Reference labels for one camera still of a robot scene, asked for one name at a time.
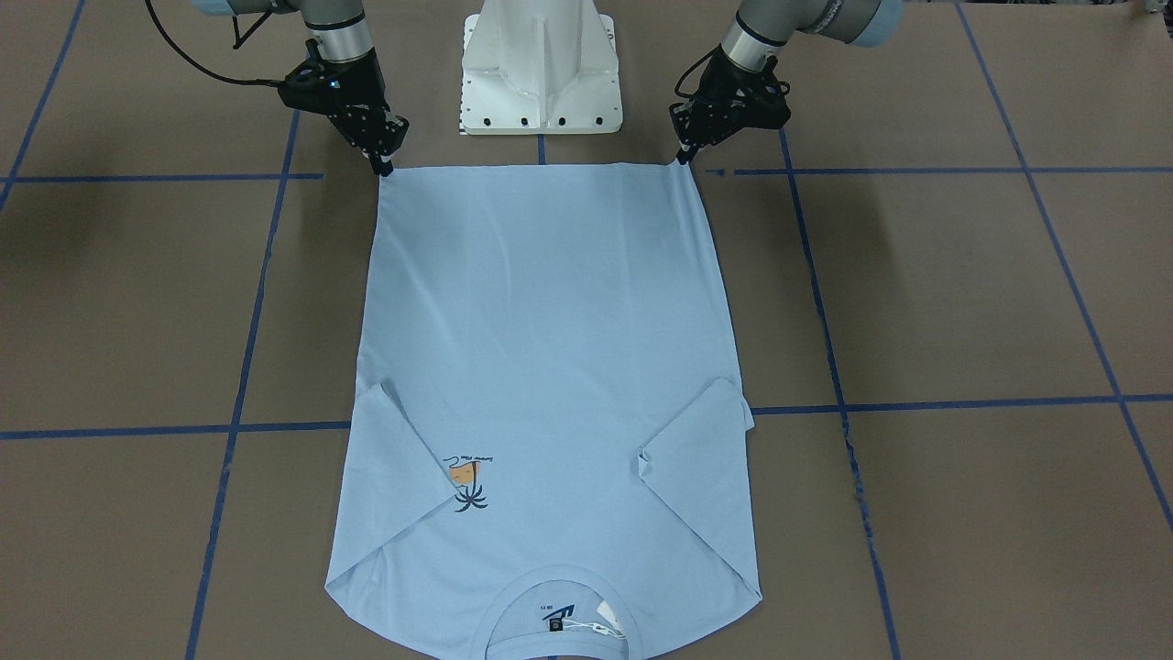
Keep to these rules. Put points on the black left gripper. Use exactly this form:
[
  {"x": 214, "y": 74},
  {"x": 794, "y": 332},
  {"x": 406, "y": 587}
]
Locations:
[{"x": 736, "y": 85}]

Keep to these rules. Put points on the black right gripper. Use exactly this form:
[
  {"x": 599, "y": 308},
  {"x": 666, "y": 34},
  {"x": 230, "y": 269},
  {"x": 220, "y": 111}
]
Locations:
[{"x": 361, "y": 79}]

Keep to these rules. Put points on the light blue t-shirt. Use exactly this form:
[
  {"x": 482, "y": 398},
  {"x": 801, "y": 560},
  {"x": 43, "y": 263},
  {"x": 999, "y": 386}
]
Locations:
[{"x": 547, "y": 454}]

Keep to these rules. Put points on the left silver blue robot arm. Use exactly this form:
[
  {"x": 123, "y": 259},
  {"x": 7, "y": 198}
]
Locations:
[{"x": 762, "y": 27}]

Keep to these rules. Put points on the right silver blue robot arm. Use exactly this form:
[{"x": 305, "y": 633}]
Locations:
[{"x": 338, "y": 30}]

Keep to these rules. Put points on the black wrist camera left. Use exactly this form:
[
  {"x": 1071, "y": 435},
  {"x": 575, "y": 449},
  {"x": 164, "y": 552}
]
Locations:
[{"x": 763, "y": 105}]

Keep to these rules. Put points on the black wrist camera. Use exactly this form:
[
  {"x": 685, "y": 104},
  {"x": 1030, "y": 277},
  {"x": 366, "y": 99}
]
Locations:
[
  {"x": 763, "y": 105},
  {"x": 310, "y": 88}
]

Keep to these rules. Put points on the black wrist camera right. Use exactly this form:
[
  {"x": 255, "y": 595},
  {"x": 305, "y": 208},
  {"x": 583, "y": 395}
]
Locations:
[{"x": 310, "y": 88}]

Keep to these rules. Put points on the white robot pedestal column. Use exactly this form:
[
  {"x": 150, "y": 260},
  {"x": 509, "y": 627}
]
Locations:
[{"x": 540, "y": 67}]

